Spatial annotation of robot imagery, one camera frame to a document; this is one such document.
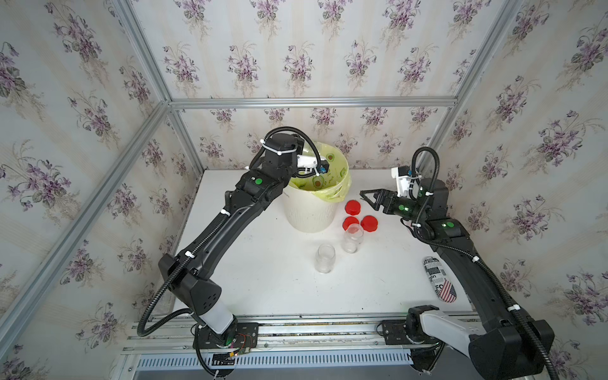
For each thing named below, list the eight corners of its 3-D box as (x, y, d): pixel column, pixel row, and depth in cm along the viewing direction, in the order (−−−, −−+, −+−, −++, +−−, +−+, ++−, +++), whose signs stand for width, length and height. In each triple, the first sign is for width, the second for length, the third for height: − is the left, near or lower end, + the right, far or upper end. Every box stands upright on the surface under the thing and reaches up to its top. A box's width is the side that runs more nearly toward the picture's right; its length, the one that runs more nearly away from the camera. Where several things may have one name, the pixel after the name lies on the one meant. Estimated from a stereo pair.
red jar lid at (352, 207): (345, 214, 105) (346, 212, 103) (344, 202, 109) (344, 199, 107) (361, 214, 105) (361, 212, 103) (358, 202, 109) (359, 199, 108)
